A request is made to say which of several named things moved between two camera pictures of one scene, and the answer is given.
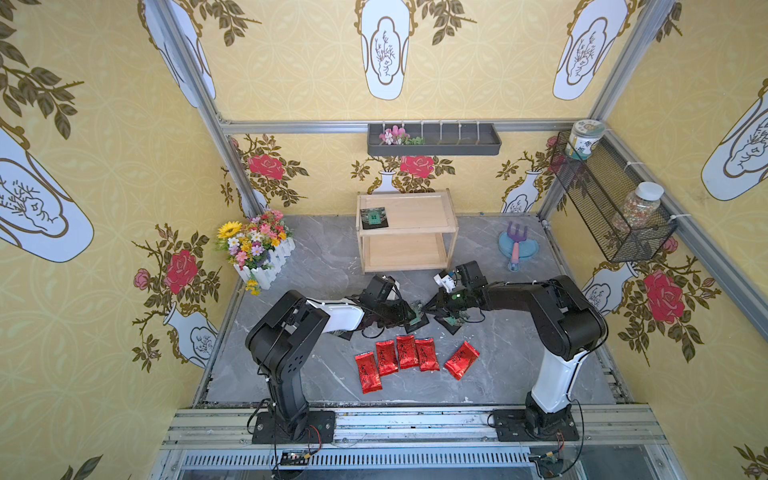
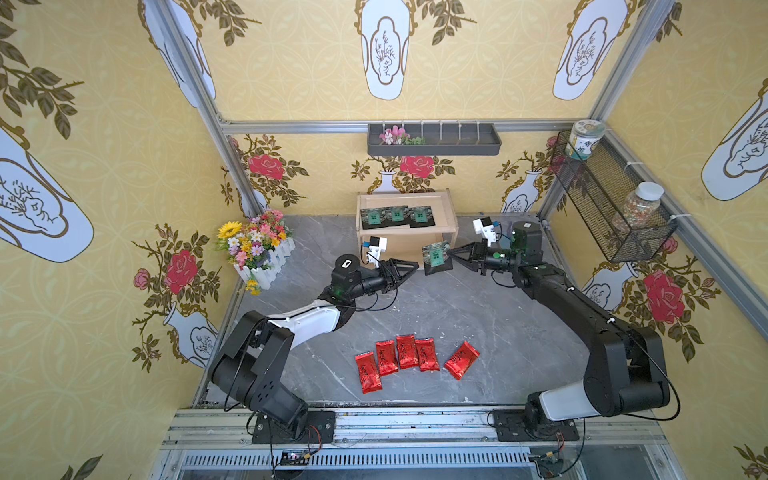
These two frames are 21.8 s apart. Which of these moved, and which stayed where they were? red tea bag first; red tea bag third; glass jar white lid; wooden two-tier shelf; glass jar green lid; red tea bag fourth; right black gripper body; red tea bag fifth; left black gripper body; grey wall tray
Moved: right black gripper body; left black gripper body
Stayed: red tea bag third; red tea bag fifth; red tea bag first; glass jar white lid; wooden two-tier shelf; grey wall tray; red tea bag fourth; glass jar green lid
